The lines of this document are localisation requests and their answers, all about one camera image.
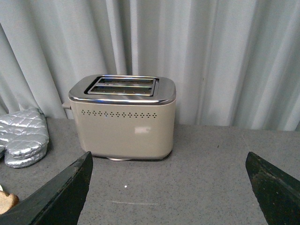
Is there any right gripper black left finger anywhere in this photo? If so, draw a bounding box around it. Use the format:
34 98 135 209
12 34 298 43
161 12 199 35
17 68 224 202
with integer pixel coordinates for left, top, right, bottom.
0 152 93 225

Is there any silver quilted oven mitt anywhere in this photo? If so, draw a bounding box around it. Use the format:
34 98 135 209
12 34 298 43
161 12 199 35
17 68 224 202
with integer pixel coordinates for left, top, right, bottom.
4 150 46 169
0 108 49 160

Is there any upper silver quilted oven mitt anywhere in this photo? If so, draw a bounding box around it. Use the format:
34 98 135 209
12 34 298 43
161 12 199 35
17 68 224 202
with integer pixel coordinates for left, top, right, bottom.
0 108 49 160

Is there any beige two-slot toaster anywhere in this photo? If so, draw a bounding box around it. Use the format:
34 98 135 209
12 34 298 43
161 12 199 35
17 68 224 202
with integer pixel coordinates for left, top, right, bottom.
63 75 176 160

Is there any grey curtain backdrop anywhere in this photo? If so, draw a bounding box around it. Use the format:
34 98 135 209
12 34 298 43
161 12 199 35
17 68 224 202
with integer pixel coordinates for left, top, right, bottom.
0 0 300 131

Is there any lower silver quilted oven mitt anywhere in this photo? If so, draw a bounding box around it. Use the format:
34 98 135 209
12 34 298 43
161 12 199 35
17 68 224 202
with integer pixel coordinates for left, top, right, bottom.
4 150 46 169

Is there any brown bread slice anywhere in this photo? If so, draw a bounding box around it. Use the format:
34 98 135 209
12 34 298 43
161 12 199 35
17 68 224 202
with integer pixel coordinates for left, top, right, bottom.
0 191 19 215

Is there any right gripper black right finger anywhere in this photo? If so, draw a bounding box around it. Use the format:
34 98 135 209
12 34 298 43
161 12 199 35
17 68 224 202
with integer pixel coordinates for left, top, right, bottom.
245 152 300 225

